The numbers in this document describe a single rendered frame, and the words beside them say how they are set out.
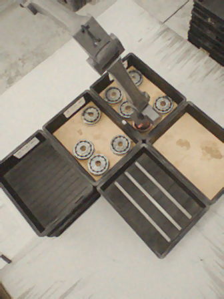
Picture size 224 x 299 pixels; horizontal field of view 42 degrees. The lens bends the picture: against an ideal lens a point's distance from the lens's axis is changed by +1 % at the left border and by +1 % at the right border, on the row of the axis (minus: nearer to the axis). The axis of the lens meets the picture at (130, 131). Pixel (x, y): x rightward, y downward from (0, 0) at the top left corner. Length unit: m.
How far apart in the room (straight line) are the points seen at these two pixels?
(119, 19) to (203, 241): 1.40
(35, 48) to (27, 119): 1.29
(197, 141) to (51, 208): 0.76
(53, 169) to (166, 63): 0.89
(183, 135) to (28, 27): 2.11
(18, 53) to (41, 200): 1.80
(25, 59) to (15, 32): 0.33
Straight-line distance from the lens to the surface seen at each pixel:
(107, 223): 1.49
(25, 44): 3.00
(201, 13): 2.28
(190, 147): 1.42
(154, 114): 1.20
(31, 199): 1.47
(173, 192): 1.36
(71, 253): 1.52
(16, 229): 1.62
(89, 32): 0.82
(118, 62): 0.89
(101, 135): 1.45
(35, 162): 1.50
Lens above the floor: 2.17
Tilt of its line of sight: 69 degrees down
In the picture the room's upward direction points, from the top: 11 degrees counter-clockwise
